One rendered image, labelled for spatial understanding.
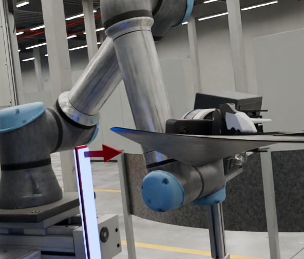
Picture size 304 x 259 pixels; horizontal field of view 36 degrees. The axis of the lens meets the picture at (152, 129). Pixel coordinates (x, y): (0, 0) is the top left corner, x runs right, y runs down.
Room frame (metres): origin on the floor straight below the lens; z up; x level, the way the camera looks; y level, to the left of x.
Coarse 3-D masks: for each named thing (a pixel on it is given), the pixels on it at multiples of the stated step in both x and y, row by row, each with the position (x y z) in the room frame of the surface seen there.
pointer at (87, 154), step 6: (102, 144) 0.62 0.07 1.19; (102, 150) 0.62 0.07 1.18; (108, 150) 0.61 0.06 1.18; (114, 150) 0.61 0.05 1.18; (84, 156) 0.63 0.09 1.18; (90, 156) 0.62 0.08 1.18; (96, 156) 0.62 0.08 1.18; (102, 156) 0.62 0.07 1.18; (108, 156) 0.61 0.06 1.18; (114, 156) 0.61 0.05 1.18
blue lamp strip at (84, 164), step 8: (80, 152) 0.62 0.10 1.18; (80, 160) 0.62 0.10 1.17; (88, 160) 0.64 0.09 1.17; (80, 168) 0.62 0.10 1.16; (88, 168) 0.63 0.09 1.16; (88, 176) 0.63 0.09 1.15; (88, 184) 0.63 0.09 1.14; (88, 192) 0.63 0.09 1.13; (88, 200) 0.63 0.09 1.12; (88, 208) 0.63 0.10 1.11; (88, 216) 0.62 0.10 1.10; (88, 224) 0.62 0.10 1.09; (96, 224) 0.64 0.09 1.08; (88, 232) 0.62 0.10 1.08; (96, 232) 0.64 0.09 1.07; (96, 240) 0.63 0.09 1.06; (96, 248) 0.63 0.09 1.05; (96, 256) 0.63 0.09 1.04
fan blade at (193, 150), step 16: (112, 128) 0.50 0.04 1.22; (128, 128) 0.49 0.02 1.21; (144, 144) 0.59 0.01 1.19; (160, 144) 0.58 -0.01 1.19; (176, 144) 0.58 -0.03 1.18; (192, 144) 0.58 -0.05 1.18; (208, 144) 0.58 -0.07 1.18; (224, 144) 0.58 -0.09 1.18; (240, 144) 0.58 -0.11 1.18; (256, 144) 0.59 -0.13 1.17; (192, 160) 0.66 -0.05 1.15; (208, 160) 0.66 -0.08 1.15
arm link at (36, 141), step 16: (0, 112) 1.08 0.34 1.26; (16, 112) 1.07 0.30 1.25; (32, 112) 1.07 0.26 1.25; (48, 112) 1.14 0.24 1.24; (0, 128) 1.07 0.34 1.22; (16, 128) 1.06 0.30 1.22; (32, 128) 1.07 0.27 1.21; (48, 128) 1.10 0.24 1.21; (0, 144) 1.08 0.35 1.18; (16, 144) 1.06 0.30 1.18; (32, 144) 1.07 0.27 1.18; (48, 144) 1.11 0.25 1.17; (0, 160) 1.09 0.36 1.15; (16, 160) 1.06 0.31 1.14; (32, 160) 1.06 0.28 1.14
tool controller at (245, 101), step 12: (204, 96) 1.15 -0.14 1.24; (216, 96) 1.14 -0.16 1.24; (228, 96) 1.16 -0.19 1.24; (240, 96) 1.21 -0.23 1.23; (252, 96) 1.27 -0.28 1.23; (204, 108) 1.15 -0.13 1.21; (240, 108) 1.14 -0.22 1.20; (252, 108) 1.25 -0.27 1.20; (240, 156) 1.16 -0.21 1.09; (252, 156) 1.36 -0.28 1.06; (228, 168) 1.14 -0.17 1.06
